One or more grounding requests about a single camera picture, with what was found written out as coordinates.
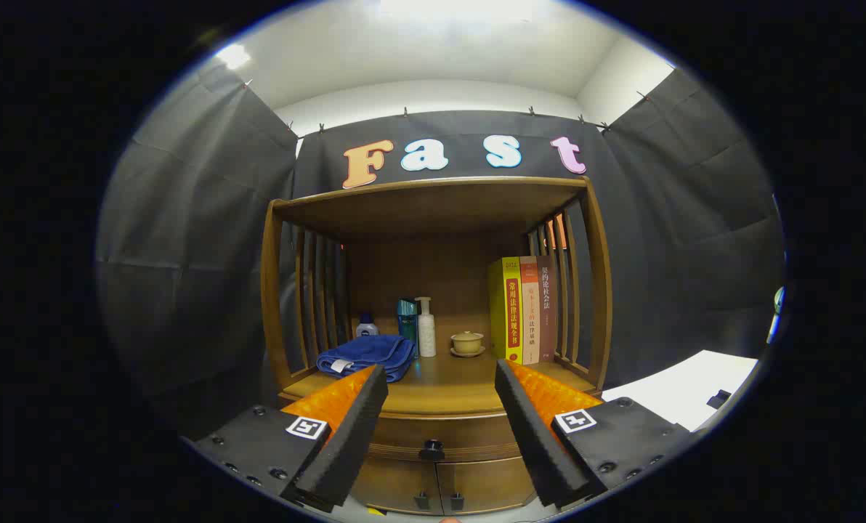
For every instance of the wooden cabinet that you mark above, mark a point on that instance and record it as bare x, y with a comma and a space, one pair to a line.
433, 211

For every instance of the yellow thick book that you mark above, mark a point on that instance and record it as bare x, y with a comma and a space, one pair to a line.
504, 312

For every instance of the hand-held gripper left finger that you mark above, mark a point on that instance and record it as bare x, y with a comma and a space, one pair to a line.
353, 436

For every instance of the blue folded towel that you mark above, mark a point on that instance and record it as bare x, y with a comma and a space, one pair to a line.
367, 352

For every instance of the brown book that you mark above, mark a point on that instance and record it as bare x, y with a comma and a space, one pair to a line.
547, 312

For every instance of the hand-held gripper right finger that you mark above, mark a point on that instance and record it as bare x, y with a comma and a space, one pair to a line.
531, 436

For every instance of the wooden cabinet door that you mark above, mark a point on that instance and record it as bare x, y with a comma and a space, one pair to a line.
487, 483
397, 483

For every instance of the beige orange book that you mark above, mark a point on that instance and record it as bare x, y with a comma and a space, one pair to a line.
529, 312

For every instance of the wooden countertop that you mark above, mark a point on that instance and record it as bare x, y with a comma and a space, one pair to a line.
447, 385

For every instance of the blue glossy bottle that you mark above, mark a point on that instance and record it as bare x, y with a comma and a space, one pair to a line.
407, 319

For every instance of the small white blue-capped bottle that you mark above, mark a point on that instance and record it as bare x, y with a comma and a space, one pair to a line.
367, 328

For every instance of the black drawer knob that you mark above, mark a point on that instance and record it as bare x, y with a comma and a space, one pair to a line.
431, 450

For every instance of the wooden drawer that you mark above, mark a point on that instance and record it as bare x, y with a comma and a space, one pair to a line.
469, 432

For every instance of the white pump bottle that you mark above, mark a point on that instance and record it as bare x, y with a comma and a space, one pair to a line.
426, 334

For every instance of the beige lidded tea cup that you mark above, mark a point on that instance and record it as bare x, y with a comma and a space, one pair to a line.
467, 343

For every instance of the white drawer unit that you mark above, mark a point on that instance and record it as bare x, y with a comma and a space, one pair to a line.
680, 385

